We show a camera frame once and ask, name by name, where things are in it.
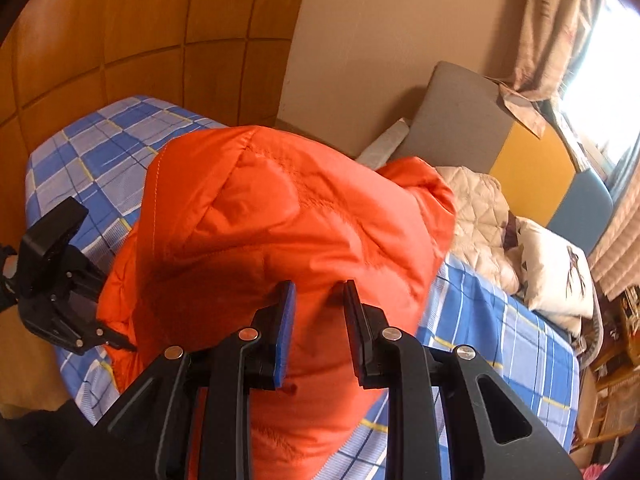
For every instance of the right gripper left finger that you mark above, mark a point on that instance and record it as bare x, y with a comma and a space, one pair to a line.
188, 414

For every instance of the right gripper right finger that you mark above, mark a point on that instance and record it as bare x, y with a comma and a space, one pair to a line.
491, 433

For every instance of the orange puffer jacket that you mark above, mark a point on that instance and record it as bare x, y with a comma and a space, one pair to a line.
226, 215

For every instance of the rattan wooden chair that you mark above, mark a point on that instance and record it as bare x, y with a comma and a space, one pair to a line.
608, 404

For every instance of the blue plaid bed sheet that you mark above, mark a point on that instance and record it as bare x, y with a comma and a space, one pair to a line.
101, 160

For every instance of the white printed pillow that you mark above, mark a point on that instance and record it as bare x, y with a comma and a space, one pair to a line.
555, 273

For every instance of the beige quilted jacket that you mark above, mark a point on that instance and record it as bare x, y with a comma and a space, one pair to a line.
482, 215

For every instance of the right patterned curtain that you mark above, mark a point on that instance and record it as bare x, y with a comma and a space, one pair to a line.
614, 263

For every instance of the patterned curtain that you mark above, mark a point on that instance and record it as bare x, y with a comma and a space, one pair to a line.
614, 263
554, 33

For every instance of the wooden wardrobe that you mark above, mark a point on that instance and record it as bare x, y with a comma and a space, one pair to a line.
63, 59

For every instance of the grey yellow blue headboard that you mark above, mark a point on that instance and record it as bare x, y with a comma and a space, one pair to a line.
462, 122

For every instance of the window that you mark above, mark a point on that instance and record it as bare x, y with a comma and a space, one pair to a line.
601, 100

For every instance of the left patterned curtain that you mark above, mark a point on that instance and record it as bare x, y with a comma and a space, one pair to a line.
554, 33

